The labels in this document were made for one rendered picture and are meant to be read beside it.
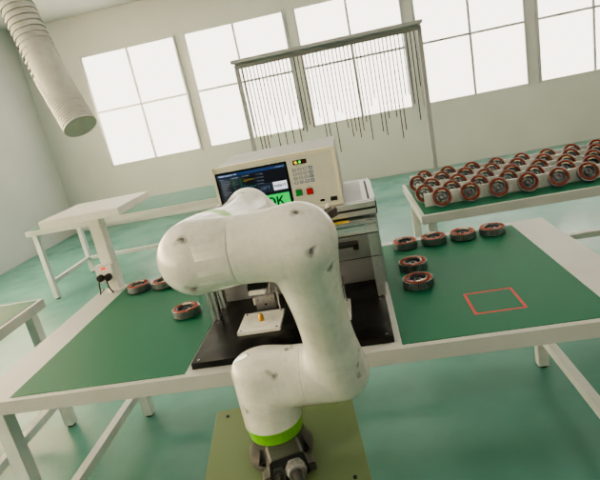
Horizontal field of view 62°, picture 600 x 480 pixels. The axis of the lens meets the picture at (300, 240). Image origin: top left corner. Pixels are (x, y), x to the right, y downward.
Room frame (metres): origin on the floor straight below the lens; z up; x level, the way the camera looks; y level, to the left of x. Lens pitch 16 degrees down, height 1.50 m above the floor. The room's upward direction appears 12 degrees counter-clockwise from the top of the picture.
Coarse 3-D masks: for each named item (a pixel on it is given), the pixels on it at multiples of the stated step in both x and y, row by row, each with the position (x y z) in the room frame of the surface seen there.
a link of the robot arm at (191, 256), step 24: (192, 216) 0.80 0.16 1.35; (216, 216) 0.82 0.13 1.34; (168, 240) 0.73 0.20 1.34; (192, 240) 0.72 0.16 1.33; (216, 240) 0.71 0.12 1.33; (168, 264) 0.72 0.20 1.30; (192, 264) 0.70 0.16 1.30; (216, 264) 0.70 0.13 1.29; (192, 288) 0.72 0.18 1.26; (216, 288) 0.72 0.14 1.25
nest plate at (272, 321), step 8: (256, 312) 1.69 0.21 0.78; (264, 312) 1.67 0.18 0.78; (272, 312) 1.66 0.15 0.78; (280, 312) 1.64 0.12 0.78; (248, 320) 1.64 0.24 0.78; (256, 320) 1.62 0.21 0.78; (264, 320) 1.61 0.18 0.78; (272, 320) 1.59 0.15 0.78; (280, 320) 1.58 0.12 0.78; (240, 328) 1.59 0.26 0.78; (248, 328) 1.57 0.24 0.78; (256, 328) 1.56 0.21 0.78; (264, 328) 1.55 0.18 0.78; (272, 328) 1.53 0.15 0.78; (280, 328) 1.54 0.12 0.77
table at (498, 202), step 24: (576, 144) 3.17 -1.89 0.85; (504, 168) 2.94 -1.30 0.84; (528, 168) 2.79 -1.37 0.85; (552, 168) 2.63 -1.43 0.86; (408, 192) 3.22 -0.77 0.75; (432, 192) 2.71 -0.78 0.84; (480, 192) 2.66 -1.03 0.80; (504, 192) 2.63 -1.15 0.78; (528, 192) 2.63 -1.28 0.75; (552, 192) 2.53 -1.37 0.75; (576, 192) 2.50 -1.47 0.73; (432, 216) 2.60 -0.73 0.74; (456, 216) 2.58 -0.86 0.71
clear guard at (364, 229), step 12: (360, 216) 1.67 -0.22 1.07; (372, 216) 1.63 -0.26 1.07; (336, 228) 1.58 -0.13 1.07; (348, 228) 1.56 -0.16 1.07; (360, 228) 1.53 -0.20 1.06; (372, 228) 1.50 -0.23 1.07; (348, 240) 1.46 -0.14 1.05; (360, 240) 1.45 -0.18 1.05; (372, 240) 1.44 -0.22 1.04; (348, 252) 1.43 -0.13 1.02; (360, 252) 1.42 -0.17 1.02; (372, 252) 1.41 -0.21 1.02
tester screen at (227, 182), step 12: (264, 168) 1.73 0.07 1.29; (276, 168) 1.72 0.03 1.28; (228, 180) 1.75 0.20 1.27; (240, 180) 1.74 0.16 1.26; (252, 180) 1.73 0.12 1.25; (264, 180) 1.73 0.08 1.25; (276, 180) 1.72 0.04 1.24; (228, 192) 1.75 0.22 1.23; (264, 192) 1.73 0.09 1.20; (276, 192) 1.72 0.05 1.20
